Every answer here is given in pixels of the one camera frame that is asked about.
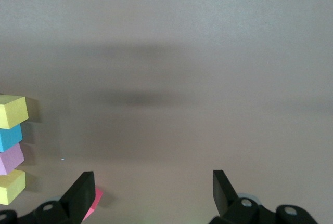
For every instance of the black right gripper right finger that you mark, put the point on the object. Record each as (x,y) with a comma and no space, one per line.
(223,195)

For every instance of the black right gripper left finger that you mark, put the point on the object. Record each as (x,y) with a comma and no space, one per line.
(78,198)

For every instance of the yellow foam cube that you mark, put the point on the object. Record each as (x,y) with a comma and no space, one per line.
(10,187)
(11,111)

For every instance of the pink foam cube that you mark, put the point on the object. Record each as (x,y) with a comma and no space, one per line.
(10,159)

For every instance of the cyan foam cube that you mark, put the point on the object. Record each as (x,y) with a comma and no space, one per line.
(10,137)

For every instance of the red foam cube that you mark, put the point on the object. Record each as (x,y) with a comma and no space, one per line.
(95,200)

